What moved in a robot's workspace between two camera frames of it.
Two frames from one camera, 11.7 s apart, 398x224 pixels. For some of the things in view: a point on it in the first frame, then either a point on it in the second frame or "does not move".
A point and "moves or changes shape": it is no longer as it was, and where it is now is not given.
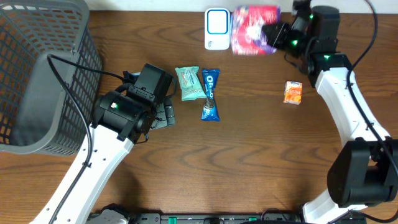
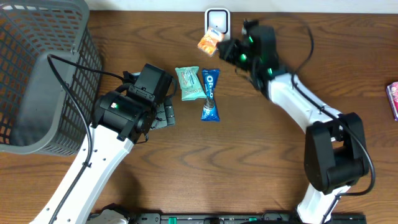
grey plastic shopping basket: [37, 114] does not move
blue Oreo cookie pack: [210, 78] does not move
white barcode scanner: [217, 28] does not move
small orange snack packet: [293, 93] moves or changes shape
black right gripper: [277, 35] -> [233, 52]
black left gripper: [166, 115] does not move
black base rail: [244, 218] does not move
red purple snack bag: [247, 23] -> [392, 93]
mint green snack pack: [190, 83] does not move
